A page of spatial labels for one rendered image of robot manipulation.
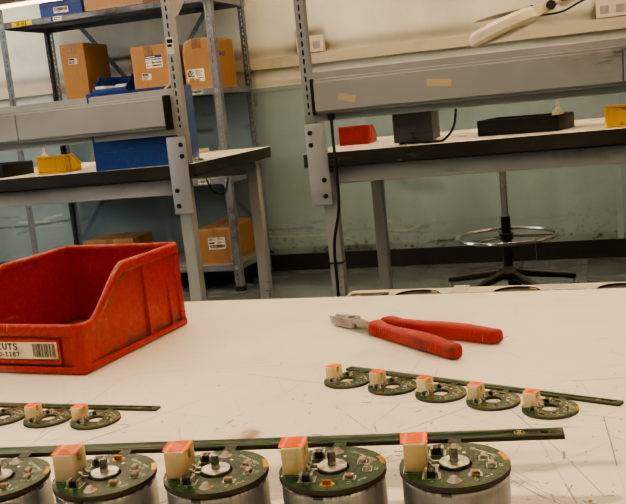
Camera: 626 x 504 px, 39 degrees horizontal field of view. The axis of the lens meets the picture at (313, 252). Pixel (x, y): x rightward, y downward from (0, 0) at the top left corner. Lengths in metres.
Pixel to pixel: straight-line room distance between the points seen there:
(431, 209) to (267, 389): 4.23
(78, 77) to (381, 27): 1.59
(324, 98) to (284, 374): 2.08
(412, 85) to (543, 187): 2.20
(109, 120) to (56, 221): 2.75
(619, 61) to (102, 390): 2.07
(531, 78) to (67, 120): 1.40
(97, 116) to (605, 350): 2.44
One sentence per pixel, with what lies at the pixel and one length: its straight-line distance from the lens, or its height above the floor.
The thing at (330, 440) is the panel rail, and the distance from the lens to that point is 0.23.
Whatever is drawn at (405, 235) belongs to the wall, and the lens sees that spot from 4.73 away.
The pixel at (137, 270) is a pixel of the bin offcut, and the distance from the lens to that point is 0.59.
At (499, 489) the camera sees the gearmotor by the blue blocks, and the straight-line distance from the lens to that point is 0.20.
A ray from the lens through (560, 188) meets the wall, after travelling 4.61.
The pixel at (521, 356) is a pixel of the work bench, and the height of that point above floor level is 0.75.
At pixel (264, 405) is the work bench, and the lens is 0.45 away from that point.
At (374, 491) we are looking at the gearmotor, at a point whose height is 0.81.
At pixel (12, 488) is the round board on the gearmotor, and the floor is 0.81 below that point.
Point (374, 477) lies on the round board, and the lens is 0.21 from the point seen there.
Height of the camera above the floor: 0.90
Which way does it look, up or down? 9 degrees down
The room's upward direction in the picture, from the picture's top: 6 degrees counter-clockwise
